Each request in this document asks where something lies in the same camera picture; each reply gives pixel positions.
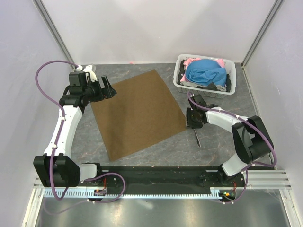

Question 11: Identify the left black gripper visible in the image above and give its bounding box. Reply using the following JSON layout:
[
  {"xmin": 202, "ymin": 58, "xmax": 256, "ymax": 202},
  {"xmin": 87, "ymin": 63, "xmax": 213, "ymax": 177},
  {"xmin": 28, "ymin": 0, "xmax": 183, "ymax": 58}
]
[{"xmin": 83, "ymin": 76, "xmax": 116, "ymax": 103}]

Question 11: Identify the silver metal fork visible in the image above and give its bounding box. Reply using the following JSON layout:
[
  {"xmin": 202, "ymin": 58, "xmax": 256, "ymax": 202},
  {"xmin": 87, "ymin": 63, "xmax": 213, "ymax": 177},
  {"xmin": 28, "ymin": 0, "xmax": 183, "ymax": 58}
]
[{"xmin": 193, "ymin": 129, "xmax": 201, "ymax": 148}]

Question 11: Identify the brown cloth napkin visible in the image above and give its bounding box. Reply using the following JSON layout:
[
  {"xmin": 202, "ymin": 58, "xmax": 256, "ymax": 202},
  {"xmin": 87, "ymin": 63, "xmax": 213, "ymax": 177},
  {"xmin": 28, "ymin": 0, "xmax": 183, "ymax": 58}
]
[{"xmin": 91, "ymin": 70, "xmax": 186, "ymax": 161}]

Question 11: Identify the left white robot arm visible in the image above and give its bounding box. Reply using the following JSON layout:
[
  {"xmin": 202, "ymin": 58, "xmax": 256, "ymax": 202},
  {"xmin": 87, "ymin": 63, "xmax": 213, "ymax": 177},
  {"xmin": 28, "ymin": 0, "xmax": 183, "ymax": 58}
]
[{"xmin": 33, "ymin": 71, "xmax": 116, "ymax": 188}]

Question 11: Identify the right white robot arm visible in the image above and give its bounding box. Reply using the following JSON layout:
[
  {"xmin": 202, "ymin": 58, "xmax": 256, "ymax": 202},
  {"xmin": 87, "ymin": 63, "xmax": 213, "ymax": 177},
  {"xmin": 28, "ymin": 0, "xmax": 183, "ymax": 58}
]
[{"xmin": 186, "ymin": 92, "xmax": 276, "ymax": 186}]

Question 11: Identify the white plastic basket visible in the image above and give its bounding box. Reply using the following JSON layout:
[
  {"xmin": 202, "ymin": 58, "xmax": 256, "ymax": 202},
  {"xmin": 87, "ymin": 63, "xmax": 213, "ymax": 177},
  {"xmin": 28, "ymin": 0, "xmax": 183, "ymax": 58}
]
[{"xmin": 173, "ymin": 54, "xmax": 236, "ymax": 98}]

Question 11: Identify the grey cloth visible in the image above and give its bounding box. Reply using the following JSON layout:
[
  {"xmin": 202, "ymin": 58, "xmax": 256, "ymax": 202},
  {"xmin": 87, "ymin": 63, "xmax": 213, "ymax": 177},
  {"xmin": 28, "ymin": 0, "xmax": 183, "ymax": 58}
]
[{"xmin": 180, "ymin": 81, "xmax": 227, "ymax": 92}]

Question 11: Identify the blue cloth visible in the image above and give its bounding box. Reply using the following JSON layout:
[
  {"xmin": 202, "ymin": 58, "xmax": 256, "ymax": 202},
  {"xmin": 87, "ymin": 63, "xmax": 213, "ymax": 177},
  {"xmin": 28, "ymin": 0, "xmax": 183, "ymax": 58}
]
[{"xmin": 185, "ymin": 59, "xmax": 227, "ymax": 87}]

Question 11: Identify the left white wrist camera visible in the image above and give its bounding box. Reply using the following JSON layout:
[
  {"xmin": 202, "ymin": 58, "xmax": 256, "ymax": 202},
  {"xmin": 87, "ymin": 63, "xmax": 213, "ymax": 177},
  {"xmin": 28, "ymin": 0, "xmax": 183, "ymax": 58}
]
[{"xmin": 76, "ymin": 64, "xmax": 98, "ymax": 82}]

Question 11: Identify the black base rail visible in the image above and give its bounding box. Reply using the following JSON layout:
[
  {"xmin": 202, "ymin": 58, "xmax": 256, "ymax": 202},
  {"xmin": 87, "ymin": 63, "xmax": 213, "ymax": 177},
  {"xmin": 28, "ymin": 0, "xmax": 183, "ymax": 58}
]
[{"xmin": 82, "ymin": 166, "xmax": 247, "ymax": 196}]

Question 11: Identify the left aluminium frame post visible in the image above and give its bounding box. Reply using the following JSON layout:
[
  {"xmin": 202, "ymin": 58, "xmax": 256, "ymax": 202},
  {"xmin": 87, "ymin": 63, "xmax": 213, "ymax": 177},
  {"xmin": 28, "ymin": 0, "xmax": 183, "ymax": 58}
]
[{"xmin": 32, "ymin": 0, "xmax": 74, "ymax": 63}]

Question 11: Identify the aluminium frame post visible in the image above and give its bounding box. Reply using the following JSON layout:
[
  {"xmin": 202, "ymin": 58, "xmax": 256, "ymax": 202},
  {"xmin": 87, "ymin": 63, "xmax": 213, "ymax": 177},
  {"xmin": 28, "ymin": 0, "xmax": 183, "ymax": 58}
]
[
  {"xmin": 241, "ymin": 0, "xmax": 284, "ymax": 69},
  {"xmin": 32, "ymin": 0, "xmax": 74, "ymax": 63}
]

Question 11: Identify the white slotted cable duct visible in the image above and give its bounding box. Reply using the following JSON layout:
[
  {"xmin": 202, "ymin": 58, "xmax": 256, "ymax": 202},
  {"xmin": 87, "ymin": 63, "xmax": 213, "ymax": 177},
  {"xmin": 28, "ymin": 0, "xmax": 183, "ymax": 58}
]
[{"xmin": 44, "ymin": 186, "xmax": 242, "ymax": 199}]

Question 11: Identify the right aluminium frame post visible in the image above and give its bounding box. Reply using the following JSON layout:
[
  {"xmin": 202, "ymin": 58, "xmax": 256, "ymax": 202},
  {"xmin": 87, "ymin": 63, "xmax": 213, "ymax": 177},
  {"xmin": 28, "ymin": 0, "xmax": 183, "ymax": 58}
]
[{"xmin": 241, "ymin": 0, "xmax": 284, "ymax": 69}]

